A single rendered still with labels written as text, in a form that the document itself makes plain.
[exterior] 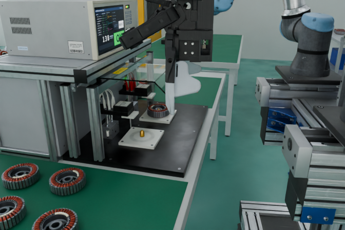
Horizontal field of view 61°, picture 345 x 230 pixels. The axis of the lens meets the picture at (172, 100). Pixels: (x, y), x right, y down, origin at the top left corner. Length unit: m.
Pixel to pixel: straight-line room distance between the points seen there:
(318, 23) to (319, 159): 0.59
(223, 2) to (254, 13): 5.28
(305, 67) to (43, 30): 1.01
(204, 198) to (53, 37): 1.48
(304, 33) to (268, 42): 5.19
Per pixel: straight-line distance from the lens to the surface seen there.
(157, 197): 0.96
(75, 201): 0.99
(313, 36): 1.25
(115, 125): 1.27
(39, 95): 1.11
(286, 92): 1.27
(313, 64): 1.26
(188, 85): 0.49
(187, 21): 0.52
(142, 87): 1.41
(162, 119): 1.38
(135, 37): 0.52
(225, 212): 2.07
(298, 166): 0.82
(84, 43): 1.12
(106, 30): 1.16
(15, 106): 1.21
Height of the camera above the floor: 1.35
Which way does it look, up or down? 21 degrees down
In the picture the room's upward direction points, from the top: straight up
